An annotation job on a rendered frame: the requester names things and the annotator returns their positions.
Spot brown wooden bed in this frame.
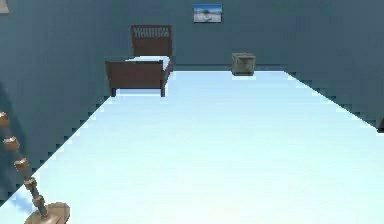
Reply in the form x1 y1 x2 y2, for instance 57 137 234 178
105 24 176 98

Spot olive wooden box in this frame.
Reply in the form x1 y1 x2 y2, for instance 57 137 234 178
231 52 257 77

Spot framed blue wall picture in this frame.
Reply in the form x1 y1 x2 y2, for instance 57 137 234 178
193 3 223 24

